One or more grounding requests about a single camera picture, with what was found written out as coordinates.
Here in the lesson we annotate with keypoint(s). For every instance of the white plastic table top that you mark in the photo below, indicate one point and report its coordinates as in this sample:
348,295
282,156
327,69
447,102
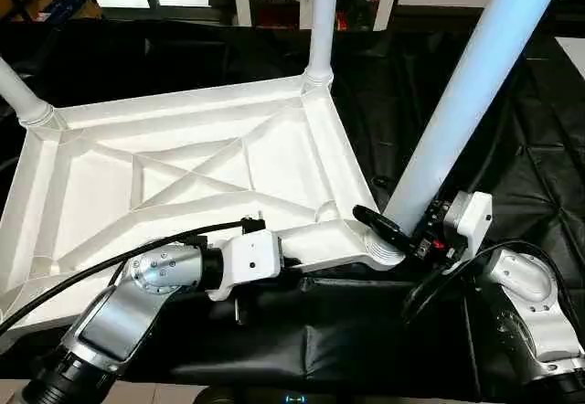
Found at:
183,166

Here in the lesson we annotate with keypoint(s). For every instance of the small brown cardboard box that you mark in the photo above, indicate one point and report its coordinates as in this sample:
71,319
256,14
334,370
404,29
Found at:
32,2

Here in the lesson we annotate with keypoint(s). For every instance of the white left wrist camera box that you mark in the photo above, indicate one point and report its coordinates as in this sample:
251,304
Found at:
251,262

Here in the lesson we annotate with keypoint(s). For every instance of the blue box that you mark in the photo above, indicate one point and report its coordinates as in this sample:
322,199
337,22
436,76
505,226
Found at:
78,0

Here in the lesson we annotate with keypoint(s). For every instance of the black mat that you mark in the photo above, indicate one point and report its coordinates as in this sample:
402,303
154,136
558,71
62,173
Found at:
411,349

